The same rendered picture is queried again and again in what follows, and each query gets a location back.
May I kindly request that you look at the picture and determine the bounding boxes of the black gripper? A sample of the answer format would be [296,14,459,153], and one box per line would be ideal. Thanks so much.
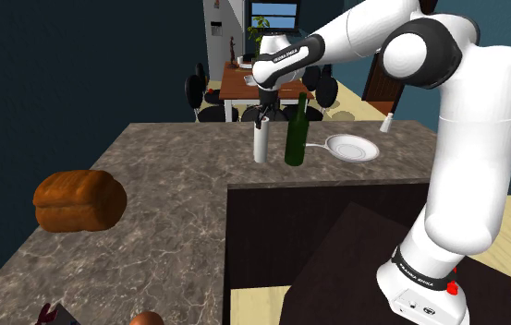
[254,86,280,130]

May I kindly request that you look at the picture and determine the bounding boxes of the white cylinder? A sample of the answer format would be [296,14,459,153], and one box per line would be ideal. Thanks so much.
[253,122,269,164]

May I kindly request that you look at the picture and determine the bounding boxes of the black chair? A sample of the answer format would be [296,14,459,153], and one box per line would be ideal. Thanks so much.
[240,104,289,124]
[281,64,340,123]
[184,73,239,124]
[194,62,225,107]
[301,65,322,92]

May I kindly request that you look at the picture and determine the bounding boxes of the dark green glass bottle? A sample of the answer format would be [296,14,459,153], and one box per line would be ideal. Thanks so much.
[284,91,310,168]

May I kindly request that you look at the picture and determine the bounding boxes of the brown dining table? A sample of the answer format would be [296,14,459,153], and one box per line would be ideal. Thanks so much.
[218,59,316,123]

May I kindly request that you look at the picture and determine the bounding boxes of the green house plant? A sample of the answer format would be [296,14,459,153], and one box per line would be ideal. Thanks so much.
[247,15,271,59]

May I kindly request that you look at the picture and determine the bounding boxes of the grey refrigerator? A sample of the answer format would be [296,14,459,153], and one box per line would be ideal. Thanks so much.
[202,0,248,82]

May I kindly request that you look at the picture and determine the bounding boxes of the white frying pan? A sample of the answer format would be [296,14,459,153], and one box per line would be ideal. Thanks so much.
[304,134,381,163]

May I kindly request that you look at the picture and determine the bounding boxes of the window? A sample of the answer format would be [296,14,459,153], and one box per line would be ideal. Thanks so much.
[245,0,302,36]

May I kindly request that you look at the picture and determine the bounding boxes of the brown door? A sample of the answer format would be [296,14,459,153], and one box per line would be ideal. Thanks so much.
[361,50,408,116]

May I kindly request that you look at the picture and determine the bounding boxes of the small white shaker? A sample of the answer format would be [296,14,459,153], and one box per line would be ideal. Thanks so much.
[379,112,395,134]

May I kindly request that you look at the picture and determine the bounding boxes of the dark robot stand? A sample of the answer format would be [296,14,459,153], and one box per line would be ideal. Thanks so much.
[278,200,511,325]

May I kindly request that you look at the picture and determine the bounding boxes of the brown bread loaf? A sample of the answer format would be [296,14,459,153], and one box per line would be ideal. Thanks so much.
[32,169,128,234]

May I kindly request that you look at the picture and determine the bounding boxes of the brown round thing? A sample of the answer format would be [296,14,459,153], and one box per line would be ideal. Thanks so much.
[128,310,165,325]

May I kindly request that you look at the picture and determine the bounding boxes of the red and grey thing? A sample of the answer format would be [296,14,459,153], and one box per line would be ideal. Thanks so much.
[34,302,81,325]

